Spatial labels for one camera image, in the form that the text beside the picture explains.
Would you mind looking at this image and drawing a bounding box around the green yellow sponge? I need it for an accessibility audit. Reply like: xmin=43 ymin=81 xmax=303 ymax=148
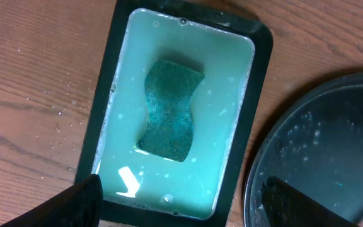
xmin=136 ymin=59 xmax=205 ymax=162

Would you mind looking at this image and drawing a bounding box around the black round tray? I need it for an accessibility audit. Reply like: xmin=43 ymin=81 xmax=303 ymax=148
xmin=243 ymin=73 xmax=363 ymax=227

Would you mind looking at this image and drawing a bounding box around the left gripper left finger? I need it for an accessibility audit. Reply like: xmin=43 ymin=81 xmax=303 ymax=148
xmin=1 ymin=174 xmax=103 ymax=227

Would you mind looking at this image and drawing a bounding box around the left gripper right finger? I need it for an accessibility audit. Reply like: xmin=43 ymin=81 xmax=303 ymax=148
xmin=261 ymin=176 xmax=357 ymax=227

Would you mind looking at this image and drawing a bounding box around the dark green rectangular water tray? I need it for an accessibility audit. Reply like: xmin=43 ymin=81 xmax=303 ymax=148
xmin=75 ymin=1 xmax=274 ymax=226

